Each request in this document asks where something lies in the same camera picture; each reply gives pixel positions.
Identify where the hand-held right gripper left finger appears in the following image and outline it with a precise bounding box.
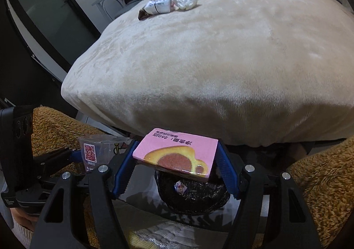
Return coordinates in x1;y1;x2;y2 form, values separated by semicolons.
29;140;140;249

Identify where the beige plush bed blanket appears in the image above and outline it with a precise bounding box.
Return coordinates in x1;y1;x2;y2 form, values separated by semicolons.
61;0;354;146

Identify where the white wrapper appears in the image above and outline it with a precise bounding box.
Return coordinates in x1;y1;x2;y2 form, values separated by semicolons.
138;0;173;20

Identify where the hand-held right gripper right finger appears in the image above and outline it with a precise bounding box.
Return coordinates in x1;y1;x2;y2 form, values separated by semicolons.
216;141;323;249

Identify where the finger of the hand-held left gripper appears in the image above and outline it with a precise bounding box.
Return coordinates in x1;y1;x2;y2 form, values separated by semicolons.
40;166;83;183
33;147;85;168

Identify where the black-lined trash bin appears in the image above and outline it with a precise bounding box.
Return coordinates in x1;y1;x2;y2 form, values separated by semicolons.
153;167;231;216

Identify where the person's right leg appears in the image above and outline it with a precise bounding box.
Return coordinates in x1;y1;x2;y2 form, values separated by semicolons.
285;135;354;249

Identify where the pink cake box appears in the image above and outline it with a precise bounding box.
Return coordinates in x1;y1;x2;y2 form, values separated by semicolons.
132;127;219;183

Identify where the clear plastic cup red label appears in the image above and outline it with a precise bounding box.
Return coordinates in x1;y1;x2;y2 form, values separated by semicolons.
78;135;133;174

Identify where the person's left leg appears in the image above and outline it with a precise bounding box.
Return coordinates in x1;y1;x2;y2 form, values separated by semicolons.
30;106;133;249

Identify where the person's left forearm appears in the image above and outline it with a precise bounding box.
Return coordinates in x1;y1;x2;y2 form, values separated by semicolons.
10;206;38;249

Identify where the person's leg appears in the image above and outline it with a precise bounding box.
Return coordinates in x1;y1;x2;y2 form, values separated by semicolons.
30;106;133;249
285;135;354;249

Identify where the blue and white packet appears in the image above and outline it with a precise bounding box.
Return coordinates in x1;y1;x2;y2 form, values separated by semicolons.
174;181;189;193

